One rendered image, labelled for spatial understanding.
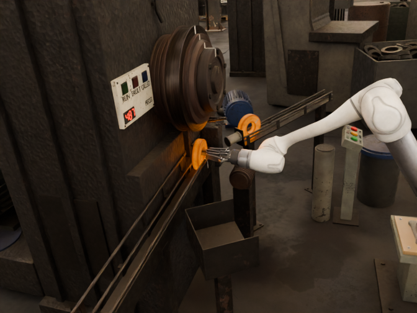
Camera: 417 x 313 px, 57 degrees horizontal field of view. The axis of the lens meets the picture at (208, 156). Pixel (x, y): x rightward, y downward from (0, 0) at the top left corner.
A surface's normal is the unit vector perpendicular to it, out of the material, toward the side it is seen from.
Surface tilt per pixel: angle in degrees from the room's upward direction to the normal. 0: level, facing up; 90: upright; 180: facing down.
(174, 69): 64
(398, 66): 90
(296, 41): 90
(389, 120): 84
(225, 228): 5
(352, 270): 1
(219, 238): 5
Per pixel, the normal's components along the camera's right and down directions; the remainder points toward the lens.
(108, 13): 0.95, 0.07
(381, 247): -0.07, -0.89
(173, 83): -0.33, 0.24
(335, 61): -0.53, 0.41
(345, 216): -0.31, 0.44
